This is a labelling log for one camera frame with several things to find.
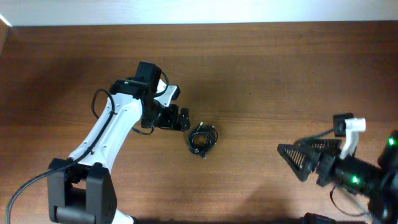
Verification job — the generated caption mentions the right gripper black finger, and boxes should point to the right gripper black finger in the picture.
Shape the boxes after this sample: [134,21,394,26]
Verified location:
[277,144,316,182]
[294,138,342,152]

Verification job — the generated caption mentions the left camera black cable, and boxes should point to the left camera black cable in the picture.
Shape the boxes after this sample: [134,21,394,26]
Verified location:
[4,88,116,224]

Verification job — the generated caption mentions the black cable bundle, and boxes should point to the black cable bundle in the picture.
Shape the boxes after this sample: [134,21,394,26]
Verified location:
[185,120,219,160]

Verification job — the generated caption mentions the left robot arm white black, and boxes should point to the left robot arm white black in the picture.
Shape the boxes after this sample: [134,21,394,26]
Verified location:
[47,62,190,224]

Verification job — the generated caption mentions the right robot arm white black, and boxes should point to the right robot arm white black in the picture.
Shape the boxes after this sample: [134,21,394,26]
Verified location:
[277,130,397,223]

